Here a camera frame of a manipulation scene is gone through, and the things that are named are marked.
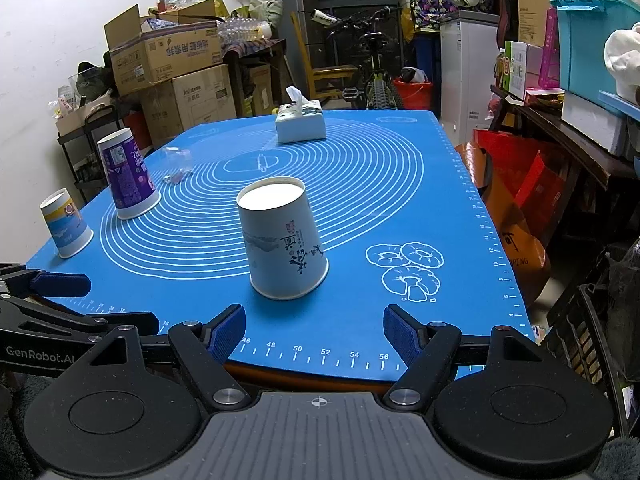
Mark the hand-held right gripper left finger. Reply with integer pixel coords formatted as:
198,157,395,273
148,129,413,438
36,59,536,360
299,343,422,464
84,303,252,409

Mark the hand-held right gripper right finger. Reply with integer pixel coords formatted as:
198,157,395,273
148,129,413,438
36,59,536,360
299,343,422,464
382,304,545,409

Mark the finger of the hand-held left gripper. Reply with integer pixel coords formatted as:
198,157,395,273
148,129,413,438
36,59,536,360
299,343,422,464
0,262,92,299
0,296,161,341

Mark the white ink-print paper cup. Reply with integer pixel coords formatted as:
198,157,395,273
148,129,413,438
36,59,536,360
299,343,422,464
236,176,330,302

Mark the blue and yellow paper cup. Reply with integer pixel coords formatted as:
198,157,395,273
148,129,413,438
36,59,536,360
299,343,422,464
40,188,95,260

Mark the purple paper cup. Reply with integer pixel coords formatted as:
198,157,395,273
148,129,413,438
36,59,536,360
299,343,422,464
96,127,162,221

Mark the clear plastic cup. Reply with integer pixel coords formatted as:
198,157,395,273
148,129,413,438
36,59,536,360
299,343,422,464
162,146,195,184

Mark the black metal rack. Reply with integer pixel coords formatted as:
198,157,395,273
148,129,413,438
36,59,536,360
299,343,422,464
56,104,127,203

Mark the orange shopping bag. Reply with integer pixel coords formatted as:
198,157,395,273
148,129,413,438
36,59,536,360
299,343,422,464
454,140,552,307

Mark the blue silicone baking mat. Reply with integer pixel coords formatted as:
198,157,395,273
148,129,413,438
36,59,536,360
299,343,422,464
25,109,536,382

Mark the black plastic crate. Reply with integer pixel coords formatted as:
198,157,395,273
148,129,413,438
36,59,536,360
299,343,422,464
542,244,640,442

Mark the red paper bag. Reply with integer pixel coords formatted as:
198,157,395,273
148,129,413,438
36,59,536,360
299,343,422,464
473,129,572,257

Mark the white tissue box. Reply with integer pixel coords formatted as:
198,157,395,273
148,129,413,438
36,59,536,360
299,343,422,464
274,87,328,145

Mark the large brown cardboard box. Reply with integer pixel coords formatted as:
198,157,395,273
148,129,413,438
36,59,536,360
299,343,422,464
141,63,238,149

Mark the red plastic bucket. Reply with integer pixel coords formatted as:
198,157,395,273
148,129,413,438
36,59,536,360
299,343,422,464
392,77,435,111

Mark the small brown cardboard box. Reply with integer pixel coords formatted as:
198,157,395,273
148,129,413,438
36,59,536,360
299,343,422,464
242,62,275,119

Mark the open printed cardboard box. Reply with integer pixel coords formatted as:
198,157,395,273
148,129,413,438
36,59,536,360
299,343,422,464
103,4,225,97

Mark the dark wooden side table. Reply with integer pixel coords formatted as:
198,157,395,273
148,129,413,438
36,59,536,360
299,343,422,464
489,84,640,243

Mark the wooden chair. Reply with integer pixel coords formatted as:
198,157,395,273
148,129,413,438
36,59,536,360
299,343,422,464
291,12,359,109

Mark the white chest freezer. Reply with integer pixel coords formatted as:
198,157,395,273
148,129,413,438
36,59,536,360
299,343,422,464
439,9,501,134

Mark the black bicycle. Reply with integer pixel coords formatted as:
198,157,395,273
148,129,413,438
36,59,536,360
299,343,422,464
310,6,407,111

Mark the white foam box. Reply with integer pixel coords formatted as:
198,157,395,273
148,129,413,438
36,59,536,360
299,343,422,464
560,90,629,157

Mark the green and white carton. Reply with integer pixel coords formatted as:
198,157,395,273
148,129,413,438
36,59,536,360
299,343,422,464
502,40,544,101

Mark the pack of plastic bottles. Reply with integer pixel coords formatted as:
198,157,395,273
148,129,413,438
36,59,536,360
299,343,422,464
217,15,274,44

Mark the pink box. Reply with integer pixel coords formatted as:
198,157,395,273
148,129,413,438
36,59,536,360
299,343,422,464
538,7,561,92

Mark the floral fabric bag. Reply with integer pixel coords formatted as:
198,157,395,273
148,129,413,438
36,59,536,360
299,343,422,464
409,0,459,31

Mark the teal plastic storage bin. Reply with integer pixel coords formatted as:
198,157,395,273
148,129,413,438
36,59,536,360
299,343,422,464
549,0,640,99

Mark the white cloth bundle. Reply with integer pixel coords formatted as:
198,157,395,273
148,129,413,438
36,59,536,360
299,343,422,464
603,22,640,102

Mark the tall cardboard sheet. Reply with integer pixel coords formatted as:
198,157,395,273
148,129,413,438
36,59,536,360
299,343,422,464
514,0,554,44

